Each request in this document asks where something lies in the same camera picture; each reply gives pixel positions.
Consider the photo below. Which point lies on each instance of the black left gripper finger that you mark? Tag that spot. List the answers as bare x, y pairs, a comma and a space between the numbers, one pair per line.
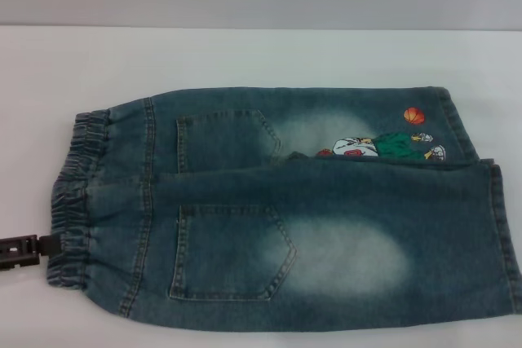
24, 251

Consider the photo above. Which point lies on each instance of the blue denim shorts with print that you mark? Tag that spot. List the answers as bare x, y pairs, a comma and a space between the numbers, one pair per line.
318, 217

